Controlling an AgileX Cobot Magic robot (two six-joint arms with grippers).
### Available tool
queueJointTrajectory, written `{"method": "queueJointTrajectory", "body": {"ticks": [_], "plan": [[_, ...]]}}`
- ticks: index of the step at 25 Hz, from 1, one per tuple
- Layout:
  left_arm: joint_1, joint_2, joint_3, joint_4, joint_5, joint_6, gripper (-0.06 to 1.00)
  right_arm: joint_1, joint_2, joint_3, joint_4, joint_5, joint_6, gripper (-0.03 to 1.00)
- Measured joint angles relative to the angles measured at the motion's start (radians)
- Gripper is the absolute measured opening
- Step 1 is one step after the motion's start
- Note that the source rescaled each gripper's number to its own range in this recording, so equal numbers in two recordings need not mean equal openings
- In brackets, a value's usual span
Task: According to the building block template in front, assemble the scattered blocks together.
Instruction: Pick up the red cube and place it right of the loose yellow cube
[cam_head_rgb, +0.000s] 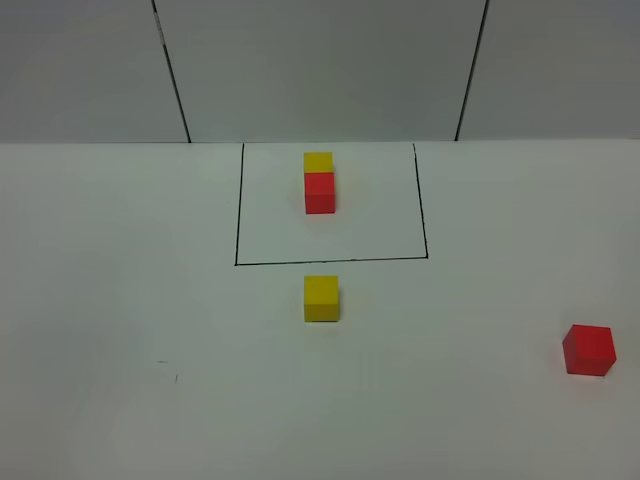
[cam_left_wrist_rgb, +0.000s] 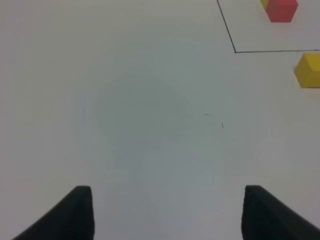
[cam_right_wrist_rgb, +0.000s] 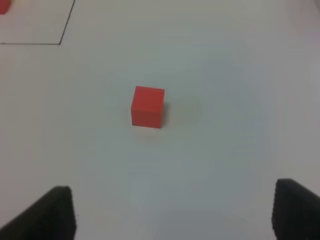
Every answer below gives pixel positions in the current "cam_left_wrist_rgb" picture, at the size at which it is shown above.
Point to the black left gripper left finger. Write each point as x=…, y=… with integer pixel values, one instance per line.
x=70, y=219

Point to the template red cube block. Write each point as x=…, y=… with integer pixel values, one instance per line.
x=281, y=11

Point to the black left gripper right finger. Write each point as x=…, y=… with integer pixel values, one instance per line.
x=264, y=217

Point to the template yellow cube block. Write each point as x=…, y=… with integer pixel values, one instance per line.
x=264, y=3

